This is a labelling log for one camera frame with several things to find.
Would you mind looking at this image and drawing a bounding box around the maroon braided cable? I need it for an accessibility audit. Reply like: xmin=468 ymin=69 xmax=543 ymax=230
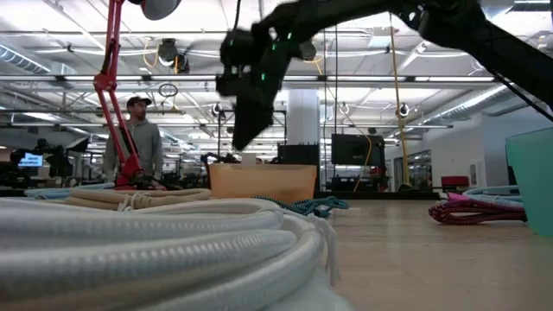
xmin=427 ymin=192 xmax=528 ymax=225

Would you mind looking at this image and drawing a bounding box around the black cabinet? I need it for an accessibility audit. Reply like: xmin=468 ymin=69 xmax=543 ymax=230
xmin=276 ymin=143 xmax=321 ymax=194

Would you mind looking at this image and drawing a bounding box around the red desk lamp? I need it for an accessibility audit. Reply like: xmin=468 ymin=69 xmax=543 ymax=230
xmin=92 ymin=0 xmax=183 ymax=192

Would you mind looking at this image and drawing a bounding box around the teal braided cable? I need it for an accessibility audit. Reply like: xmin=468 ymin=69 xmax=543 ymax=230
xmin=252 ymin=195 xmax=351 ymax=219

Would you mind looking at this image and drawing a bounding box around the red seat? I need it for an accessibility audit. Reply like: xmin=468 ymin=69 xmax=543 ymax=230
xmin=440 ymin=175 xmax=471 ymax=192

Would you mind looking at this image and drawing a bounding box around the yellow hanging cable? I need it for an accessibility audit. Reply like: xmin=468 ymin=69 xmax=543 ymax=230
xmin=387 ymin=12 xmax=415 ymax=192

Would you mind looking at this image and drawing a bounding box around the teal translucent plastic bin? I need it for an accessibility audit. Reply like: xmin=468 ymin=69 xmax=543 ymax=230
xmin=504 ymin=126 xmax=553 ymax=238

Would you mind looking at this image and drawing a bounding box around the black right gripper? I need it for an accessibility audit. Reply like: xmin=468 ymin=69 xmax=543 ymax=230
xmin=215 ymin=41 xmax=303 ymax=151

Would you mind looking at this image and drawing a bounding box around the black television screen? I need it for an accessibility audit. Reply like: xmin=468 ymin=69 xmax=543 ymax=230
xmin=331 ymin=133 xmax=386 ymax=168

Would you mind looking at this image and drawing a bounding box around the beige cable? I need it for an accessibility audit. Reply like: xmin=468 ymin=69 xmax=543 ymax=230
xmin=63 ymin=187 xmax=213 ymax=212

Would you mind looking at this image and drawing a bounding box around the black metal station frame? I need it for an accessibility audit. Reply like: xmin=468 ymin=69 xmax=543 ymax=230
xmin=0 ymin=186 xmax=442 ymax=201

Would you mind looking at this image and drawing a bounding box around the orange translucent plastic bin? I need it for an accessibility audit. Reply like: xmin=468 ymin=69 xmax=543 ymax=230
xmin=208 ymin=162 xmax=319 ymax=204

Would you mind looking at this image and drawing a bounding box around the background robot station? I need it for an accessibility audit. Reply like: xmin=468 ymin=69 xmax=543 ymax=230
xmin=34 ymin=136 xmax=92 ymax=179

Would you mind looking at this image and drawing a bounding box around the light blue cable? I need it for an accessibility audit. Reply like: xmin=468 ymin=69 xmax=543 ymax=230
xmin=461 ymin=184 xmax=524 ymax=208

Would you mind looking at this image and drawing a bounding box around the white cable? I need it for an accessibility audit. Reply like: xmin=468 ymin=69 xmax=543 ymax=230
xmin=0 ymin=197 xmax=342 ymax=311

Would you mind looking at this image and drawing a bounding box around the person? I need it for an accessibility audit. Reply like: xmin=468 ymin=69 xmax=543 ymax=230
xmin=101 ymin=95 xmax=165 ymax=186

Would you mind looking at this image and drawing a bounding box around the black hanging cable loop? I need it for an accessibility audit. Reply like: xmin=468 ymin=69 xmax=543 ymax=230
xmin=157 ymin=82 xmax=179 ymax=98

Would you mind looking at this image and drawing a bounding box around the yellow reel cord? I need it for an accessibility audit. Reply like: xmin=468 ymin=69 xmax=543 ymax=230
xmin=302 ymin=54 xmax=373 ymax=194

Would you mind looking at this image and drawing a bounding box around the white square pillar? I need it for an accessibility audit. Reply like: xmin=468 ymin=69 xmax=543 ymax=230
xmin=287 ymin=89 xmax=321 ymax=146

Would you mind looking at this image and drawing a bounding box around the background blue screen monitor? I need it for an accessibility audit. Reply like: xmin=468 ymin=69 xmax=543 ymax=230
xmin=10 ymin=149 xmax=45 ymax=170

